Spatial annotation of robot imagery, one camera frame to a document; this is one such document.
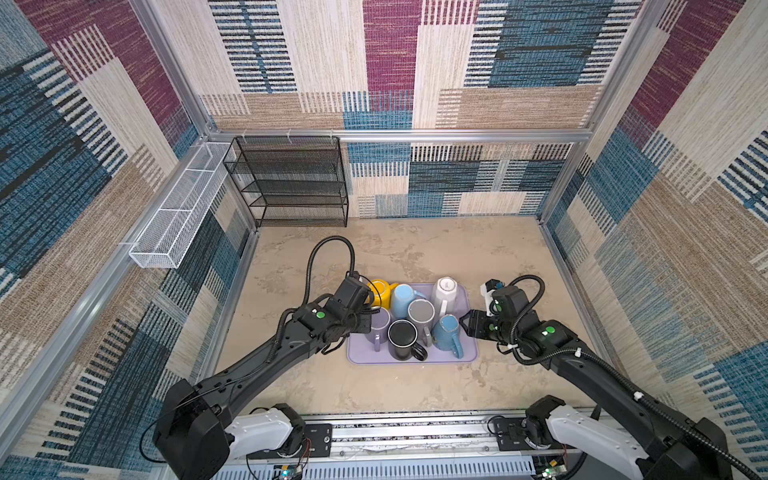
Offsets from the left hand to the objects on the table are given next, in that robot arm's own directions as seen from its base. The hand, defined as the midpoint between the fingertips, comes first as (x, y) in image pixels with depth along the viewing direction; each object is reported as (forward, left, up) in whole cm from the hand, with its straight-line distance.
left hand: (365, 311), depth 81 cm
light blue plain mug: (+6, -10, -3) cm, 12 cm away
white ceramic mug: (+7, -23, -5) cm, 24 cm away
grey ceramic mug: (+1, -15, -3) cm, 16 cm away
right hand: (-4, -27, -3) cm, 28 cm away
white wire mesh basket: (+9, +45, +20) cm, 50 cm away
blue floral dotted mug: (-5, -22, -5) cm, 23 cm away
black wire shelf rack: (+51, +28, +3) cm, 59 cm away
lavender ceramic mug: (-2, -4, -5) cm, 7 cm away
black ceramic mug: (-7, -9, -4) cm, 12 cm away
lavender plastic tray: (-6, +2, -14) cm, 15 cm away
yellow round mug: (+8, -4, -5) cm, 10 cm away
